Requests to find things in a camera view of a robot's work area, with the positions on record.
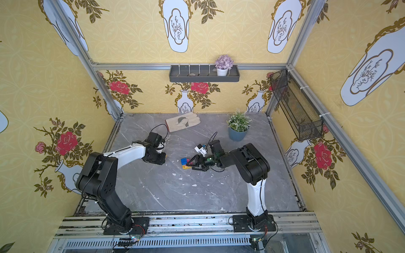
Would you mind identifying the black wire mesh basket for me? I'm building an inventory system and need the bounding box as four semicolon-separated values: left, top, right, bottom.
270;70;324;141

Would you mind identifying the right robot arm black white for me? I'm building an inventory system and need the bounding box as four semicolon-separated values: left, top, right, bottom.
186;140;277;233

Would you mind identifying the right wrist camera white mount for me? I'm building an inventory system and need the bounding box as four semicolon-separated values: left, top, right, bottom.
195;144;207;157

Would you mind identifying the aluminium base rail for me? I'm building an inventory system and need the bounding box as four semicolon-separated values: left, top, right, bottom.
48;211;330;253

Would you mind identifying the green plant in blue pot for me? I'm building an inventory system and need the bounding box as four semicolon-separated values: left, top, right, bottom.
227;111;252;141

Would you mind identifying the purple flower in white pot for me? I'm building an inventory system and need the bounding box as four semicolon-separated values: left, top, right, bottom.
215;54;234;77

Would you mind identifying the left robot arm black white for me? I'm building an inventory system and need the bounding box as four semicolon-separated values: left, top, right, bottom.
76;132;166;235

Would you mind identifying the aluminium frame post left rear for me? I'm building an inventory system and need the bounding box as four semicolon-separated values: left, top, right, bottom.
39;1;123;121

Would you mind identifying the grey wall shelf tray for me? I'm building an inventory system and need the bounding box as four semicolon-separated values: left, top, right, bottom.
169;64;240;83

